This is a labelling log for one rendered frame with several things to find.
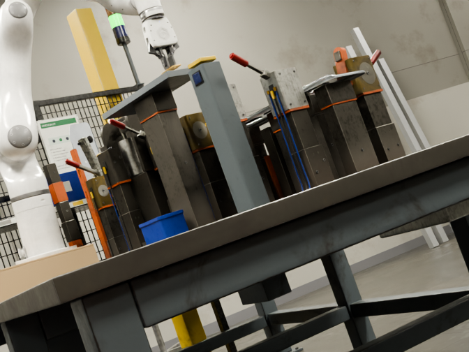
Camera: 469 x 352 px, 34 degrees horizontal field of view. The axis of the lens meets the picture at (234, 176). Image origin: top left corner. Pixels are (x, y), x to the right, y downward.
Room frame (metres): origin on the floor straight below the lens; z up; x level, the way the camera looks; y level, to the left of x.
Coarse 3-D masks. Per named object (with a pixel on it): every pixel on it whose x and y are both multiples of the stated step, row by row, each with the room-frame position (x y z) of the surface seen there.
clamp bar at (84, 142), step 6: (84, 138) 2.94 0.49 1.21; (90, 138) 2.97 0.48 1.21; (78, 144) 2.94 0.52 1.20; (84, 144) 2.94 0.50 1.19; (84, 150) 2.96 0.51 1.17; (90, 150) 2.95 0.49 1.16; (90, 156) 2.95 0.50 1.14; (90, 162) 2.96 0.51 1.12; (96, 162) 2.95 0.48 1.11; (96, 168) 2.95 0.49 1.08
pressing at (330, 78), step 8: (352, 72) 2.22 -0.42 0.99; (360, 72) 2.24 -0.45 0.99; (320, 80) 2.17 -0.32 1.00; (328, 80) 2.24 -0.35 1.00; (336, 80) 2.30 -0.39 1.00; (304, 88) 2.22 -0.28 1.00; (312, 88) 2.28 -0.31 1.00; (256, 112) 2.38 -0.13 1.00; (264, 112) 2.35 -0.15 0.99; (248, 120) 2.41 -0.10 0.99; (256, 120) 2.54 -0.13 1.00; (264, 120) 2.60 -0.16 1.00
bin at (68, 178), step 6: (60, 174) 3.26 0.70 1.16; (66, 174) 3.28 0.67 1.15; (72, 174) 3.30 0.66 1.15; (66, 180) 3.28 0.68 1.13; (72, 180) 3.29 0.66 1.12; (78, 180) 3.31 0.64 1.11; (66, 186) 3.27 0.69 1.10; (72, 186) 3.29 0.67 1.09; (78, 186) 3.31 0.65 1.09; (66, 192) 3.26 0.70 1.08; (72, 192) 3.28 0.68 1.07; (78, 192) 3.30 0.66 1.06; (72, 198) 3.27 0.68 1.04; (78, 198) 3.29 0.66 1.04
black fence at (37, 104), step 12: (72, 96) 3.62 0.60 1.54; (84, 96) 3.66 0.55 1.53; (96, 96) 3.71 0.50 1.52; (120, 96) 3.82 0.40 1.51; (36, 108) 3.48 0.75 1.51; (60, 108) 3.57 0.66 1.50; (36, 120) 3.47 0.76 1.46; (96, 120) 3.70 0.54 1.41; (96, 132) 3.68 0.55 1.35; (12, 216) 3.29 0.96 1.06; (60, 228) 3.44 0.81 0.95; (84, 240) 3.50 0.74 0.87; (96, 240) 3.54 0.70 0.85; (0, 252) 3.23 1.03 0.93; (12, 252) 3.26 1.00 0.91; (96, 252) 3.52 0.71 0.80; (216, 300) 3.90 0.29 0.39; (216, 312) 3.89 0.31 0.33; (228, 348) 3.89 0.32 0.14
